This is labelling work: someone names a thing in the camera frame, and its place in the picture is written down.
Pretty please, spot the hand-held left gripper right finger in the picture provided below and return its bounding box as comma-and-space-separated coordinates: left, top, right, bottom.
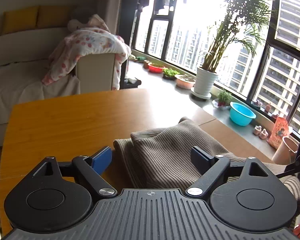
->
186, 146, 267, 197

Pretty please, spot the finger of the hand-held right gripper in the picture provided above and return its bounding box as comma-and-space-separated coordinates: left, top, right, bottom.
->
277, 136, 300, 180

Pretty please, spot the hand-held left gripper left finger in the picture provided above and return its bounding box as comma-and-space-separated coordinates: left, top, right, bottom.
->
31, 146, 118, 198

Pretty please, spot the striped beige sweater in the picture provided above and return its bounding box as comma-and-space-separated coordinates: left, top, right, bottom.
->
113, 117, 300, 227

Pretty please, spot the beige cup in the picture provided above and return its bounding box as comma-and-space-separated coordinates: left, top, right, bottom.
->
271, 136, 300, 166

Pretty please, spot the orange printed bag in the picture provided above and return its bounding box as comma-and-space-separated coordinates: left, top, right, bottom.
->
268, 116, 290, 150

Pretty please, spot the pair of small pink shoes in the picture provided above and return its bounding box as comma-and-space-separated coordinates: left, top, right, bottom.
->
252, 125, 269, 140

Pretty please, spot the blue basin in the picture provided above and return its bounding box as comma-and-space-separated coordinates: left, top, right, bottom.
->
229, 101, 257, 127

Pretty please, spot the small plant in glass bowl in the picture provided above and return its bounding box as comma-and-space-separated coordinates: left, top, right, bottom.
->
212, 89, 233, 111

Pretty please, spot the pink basin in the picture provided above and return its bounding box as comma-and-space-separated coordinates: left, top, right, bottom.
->
175, 74, 196, 90

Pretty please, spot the palm in white pot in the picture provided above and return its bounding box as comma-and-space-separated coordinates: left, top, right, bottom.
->
190, 0, 277, 101

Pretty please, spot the beige armchair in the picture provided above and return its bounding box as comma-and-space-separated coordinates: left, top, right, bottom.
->
76, 52, 116, 93

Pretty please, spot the green plant in black pot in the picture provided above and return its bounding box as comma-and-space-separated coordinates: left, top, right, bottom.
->
162, 68, 181, 81

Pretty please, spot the red basin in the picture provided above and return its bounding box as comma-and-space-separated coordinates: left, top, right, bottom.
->
148, 63, 166, 74

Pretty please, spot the white covered sofa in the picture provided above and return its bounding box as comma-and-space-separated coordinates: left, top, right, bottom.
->
0, 25, 81, 148

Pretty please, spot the floral pink white blanket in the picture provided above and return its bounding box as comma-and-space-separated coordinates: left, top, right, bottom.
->
41, 27, 132, 91

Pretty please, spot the black framed window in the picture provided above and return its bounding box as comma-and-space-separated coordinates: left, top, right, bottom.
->
133, 0, 300, 142

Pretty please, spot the pink patterned garment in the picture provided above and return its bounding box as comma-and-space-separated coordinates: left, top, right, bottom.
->
86, 14, 111, 33

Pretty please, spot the grey plush toy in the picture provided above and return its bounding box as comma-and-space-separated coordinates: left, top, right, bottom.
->
67, 11, 87, 32

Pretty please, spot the beige curtain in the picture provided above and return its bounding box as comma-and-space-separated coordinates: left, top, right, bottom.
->
107, 0, 141, 52

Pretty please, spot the yellow cushion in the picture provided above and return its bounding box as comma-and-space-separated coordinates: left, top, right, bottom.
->
2, 6, 38, 34
37, 4, 72, 28

